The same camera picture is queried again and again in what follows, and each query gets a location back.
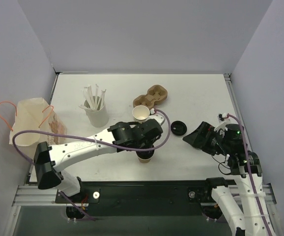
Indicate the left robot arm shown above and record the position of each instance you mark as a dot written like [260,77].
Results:
[51,161]

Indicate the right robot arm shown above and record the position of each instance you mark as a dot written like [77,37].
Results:
[251,218]

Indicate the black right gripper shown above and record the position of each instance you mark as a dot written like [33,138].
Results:
[204,137]

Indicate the single brown paper cup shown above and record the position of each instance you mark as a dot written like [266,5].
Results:
[144,161]

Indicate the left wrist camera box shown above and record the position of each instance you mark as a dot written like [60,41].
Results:
[157,117]

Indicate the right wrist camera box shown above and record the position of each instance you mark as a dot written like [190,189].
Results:
[223,121]

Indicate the black plastic cup lid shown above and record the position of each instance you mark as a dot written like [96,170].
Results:
[178,128]
[144,155]

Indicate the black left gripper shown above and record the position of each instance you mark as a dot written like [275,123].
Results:
[145,146]

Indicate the white wrapped straw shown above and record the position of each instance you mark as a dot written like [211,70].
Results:
[101,101]
[86,96]
[89,90]
[96,97]

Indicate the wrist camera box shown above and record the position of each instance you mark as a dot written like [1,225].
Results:
[223,121]
[157,117]

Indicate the white cylindrical straw holder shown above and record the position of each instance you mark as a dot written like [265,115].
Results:
[98,118]

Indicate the stack of brown paper cups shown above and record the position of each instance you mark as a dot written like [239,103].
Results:
[140,113]

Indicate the brown cardboard cup carrier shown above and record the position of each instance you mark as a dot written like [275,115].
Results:
[155,95]

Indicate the printed paper takeout bag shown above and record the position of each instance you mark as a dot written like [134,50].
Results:
[34,114]

